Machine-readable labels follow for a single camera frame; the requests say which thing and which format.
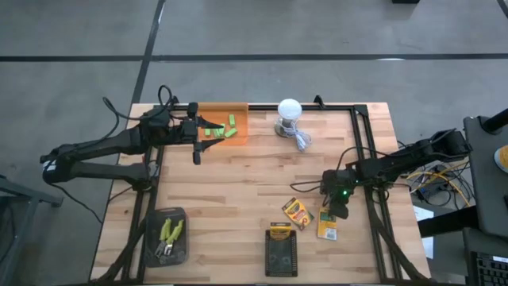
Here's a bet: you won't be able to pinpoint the black slotted plastic basket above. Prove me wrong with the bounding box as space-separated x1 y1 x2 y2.
264 228 298 278

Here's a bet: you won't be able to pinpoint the black pole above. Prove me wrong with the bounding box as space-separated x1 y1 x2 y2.
481 107 508 134

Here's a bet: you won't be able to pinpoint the black keyboard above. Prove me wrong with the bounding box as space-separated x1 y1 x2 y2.
469 251 508 286

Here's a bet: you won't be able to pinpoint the white paper sheet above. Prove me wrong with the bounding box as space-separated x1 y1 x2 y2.
412 205 436 260

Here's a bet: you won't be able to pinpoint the crayon box colourful front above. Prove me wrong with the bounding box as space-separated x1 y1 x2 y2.
281 197 315 232

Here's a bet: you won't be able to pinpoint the yellow crayon box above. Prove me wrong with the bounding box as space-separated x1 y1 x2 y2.
317 205 339 242
269 222 293 240

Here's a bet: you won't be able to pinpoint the grey metal stand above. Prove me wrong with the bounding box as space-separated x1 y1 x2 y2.
0 174 64 286

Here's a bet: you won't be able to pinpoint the grey desk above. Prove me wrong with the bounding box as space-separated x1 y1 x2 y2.
462 114 508 239

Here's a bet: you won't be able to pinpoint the green-handled pliers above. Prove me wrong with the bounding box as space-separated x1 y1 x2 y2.
155 217 186 255

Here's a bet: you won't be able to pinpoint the dark grey plastic bin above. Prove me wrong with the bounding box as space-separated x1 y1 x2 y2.
144 206 190 269

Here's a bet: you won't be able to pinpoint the white lamp cable with plug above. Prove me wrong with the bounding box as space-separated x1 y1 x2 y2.
277 118 313 153

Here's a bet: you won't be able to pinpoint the black aluminium table frame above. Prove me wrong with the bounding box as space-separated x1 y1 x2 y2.
93 95 433 285

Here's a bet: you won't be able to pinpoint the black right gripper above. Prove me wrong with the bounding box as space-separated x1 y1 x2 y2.
320 168 358 220

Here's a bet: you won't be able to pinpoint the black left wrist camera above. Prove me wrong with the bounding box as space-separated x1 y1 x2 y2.
180 120 199 143

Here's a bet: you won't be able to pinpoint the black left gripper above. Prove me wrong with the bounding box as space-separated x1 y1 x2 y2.
174 102 226 166

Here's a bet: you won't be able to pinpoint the yellow round container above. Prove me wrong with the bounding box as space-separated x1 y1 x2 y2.
494 145 508 174

